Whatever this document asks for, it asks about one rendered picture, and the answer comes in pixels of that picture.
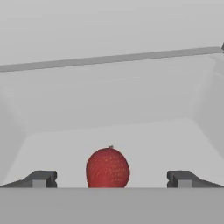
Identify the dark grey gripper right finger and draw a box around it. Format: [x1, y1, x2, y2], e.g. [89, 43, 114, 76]
[166, 170, 224, 189]

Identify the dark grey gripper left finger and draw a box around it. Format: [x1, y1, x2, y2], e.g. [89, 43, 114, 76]
[0, 170, 58, 189]

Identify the red strawberry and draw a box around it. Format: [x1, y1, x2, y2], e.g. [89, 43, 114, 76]
[85, 145, 131, 189]

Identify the white fridge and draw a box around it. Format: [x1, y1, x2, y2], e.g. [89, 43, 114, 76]
[0, 0, 224, 189]

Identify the grey fridge shelf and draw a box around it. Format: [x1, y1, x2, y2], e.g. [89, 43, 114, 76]
[0, 45, 224, 74]

